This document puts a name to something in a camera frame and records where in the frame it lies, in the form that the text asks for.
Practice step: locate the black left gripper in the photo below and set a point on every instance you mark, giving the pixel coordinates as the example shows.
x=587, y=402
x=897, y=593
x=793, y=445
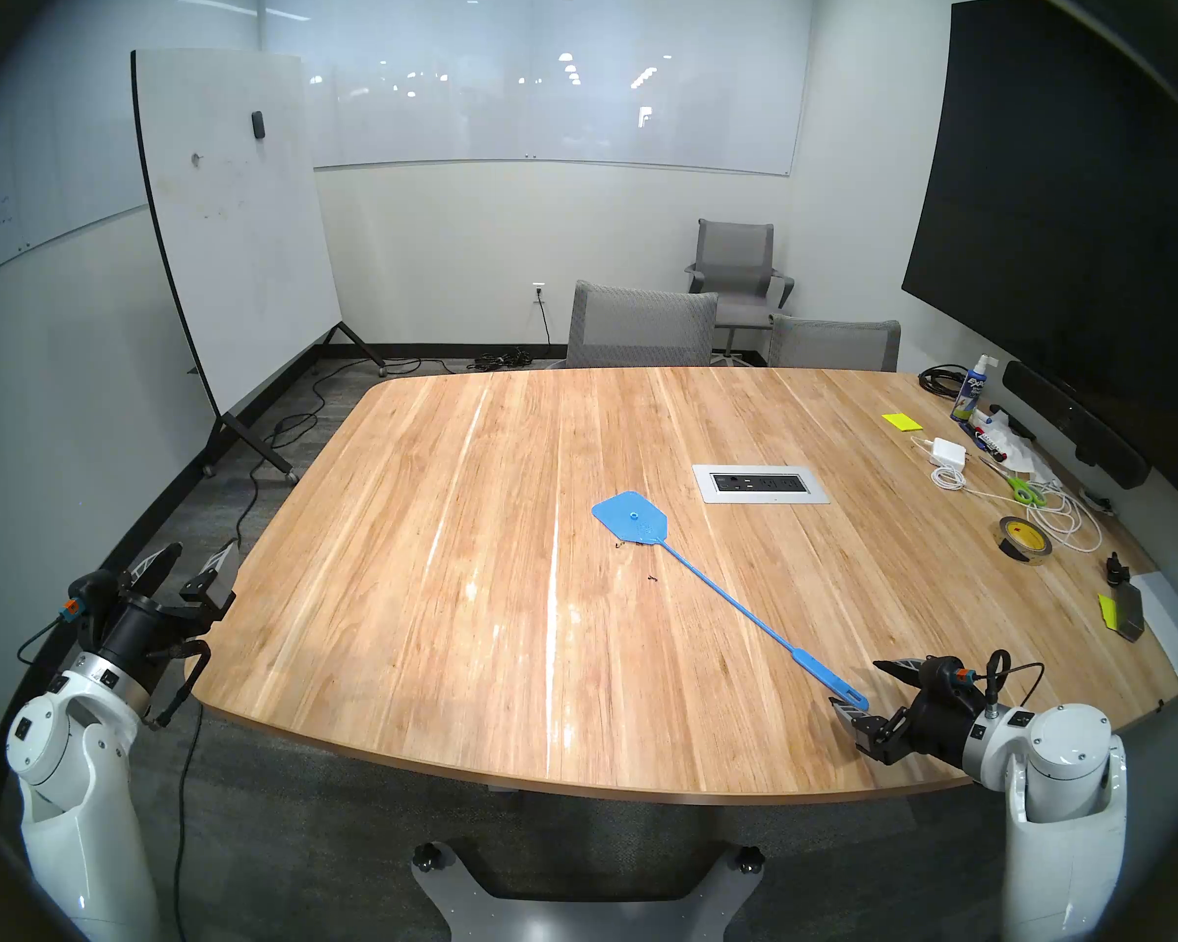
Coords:
x=137, y=631

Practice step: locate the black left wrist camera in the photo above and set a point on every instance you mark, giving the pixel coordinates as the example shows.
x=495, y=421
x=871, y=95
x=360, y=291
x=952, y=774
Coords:
x=93, y=592

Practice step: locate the glass wall board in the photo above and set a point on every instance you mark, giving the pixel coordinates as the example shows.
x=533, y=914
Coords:
x=550, y=116

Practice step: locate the rolling whiteboard on stand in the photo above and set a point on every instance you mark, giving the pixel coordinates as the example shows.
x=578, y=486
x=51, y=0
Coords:
x=236, y=243

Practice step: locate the whiteboard marker pen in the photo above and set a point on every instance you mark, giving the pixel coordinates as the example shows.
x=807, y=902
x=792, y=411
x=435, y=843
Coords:
x=989, y=444

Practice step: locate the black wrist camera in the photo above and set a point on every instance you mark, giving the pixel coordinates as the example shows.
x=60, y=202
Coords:
x=942, y=673
x=93, y=592

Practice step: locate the black yellow tape roll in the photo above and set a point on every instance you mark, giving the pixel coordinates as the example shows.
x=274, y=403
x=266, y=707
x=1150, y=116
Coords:
x=1041, y=548

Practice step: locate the black soundbar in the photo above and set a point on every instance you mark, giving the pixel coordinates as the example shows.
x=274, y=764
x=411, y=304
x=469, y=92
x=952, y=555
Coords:
x=1070, y=420

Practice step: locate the grey mesh office chair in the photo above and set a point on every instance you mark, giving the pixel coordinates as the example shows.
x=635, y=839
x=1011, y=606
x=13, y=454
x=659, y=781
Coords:
x=638, y=327
x=834, y=346

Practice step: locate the yellow sticky note pad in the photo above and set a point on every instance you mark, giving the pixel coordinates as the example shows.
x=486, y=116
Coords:
x=903, y=421

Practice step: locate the large black wall display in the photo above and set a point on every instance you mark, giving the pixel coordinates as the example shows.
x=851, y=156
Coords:
x=1070, y=214

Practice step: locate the white crumpled cloth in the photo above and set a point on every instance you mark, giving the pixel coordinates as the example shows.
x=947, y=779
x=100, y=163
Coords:
x=1026, y=454

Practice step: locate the blue plastic fly swatter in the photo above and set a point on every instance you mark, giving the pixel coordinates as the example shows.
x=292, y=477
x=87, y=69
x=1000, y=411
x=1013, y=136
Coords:
x=630, y=518

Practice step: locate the grey office chair with armrests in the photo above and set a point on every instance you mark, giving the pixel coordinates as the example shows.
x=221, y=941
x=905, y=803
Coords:
x=736, y=253

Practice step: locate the wall whiteboard with writing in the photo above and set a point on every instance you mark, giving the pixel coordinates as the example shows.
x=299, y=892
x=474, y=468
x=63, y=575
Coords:
x=20, y=165

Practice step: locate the white power adapter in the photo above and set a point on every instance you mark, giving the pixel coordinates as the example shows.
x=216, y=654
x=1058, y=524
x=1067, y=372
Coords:
x=948, y=452

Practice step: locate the white paper sheet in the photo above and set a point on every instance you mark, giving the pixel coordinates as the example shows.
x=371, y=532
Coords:
x=1173, y=626

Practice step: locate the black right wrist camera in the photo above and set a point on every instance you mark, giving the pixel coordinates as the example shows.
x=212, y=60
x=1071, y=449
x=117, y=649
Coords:
x=942, y=673

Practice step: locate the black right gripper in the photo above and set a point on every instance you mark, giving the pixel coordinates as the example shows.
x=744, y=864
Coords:
x=933, y=726

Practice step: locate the whiteboard cleaner spray bottle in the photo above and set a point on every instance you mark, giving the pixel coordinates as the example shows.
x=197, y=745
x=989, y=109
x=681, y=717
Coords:
x=969, y=395

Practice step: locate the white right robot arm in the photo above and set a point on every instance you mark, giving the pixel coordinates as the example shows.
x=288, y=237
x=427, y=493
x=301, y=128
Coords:
x=1060, y=832

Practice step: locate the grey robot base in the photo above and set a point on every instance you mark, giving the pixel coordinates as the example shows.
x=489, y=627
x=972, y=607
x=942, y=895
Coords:
x=589, y=920

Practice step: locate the yellow sticky note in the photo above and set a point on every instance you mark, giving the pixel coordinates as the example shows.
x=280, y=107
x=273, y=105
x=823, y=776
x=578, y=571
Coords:
x=1106, y=611

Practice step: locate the silver table power outlet box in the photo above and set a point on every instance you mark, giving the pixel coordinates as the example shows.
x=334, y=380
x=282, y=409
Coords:
x=761, y=484

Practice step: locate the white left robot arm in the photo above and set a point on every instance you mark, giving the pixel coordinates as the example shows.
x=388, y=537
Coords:
x=69, y=812

